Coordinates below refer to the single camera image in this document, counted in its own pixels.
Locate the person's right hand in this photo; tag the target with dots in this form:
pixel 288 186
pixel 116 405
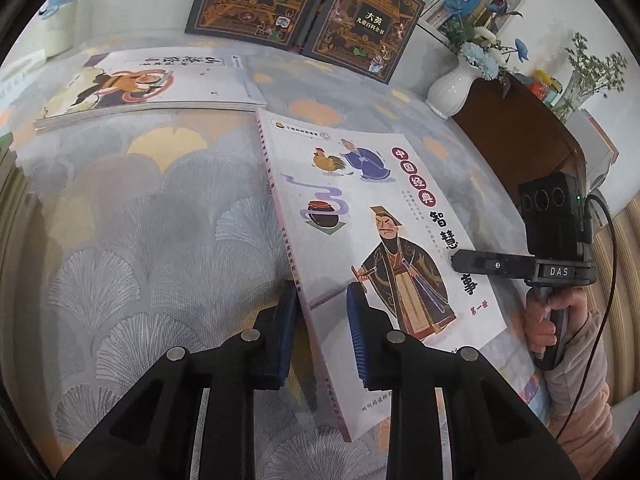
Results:
pixel 534 330

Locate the white vase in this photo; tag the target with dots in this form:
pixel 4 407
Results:
pixel 450 90

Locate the white book with monkey figure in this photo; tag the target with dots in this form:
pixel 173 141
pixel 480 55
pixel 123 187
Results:
pixel 175 85

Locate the blue artificial flowers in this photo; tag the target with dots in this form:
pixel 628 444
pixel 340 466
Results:
pixel 480 55

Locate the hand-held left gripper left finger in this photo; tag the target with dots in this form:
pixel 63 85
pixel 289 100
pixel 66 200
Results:
pixel 287 330

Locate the person's right forearm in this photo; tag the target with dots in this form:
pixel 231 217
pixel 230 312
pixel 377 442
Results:
pixel 585 385

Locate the stack of thin books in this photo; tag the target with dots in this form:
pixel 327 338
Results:
pixel 7 160

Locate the white book with robed emperor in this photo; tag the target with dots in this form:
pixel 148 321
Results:
pixel 350 190

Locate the ginkgo patterned table mat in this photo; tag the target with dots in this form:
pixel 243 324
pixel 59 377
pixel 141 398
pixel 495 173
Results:
pixel 150 210

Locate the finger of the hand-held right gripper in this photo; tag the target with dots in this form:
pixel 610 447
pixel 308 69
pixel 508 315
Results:
pixel 495 264

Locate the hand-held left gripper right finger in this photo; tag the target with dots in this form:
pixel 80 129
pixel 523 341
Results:
pixel 356 335

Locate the white bottle with blue lid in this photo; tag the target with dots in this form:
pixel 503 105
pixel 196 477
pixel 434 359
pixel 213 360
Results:
pixel 62 0

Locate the colourful jars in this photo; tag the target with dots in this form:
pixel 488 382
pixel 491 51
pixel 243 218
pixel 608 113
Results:
pixel 545 87

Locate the dark ornate hardcover book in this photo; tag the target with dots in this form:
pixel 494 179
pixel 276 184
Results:
pixel 250 0
pixel 365 20

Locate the glass vase with green plant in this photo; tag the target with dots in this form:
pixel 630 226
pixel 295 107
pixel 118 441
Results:
pixel 590 75

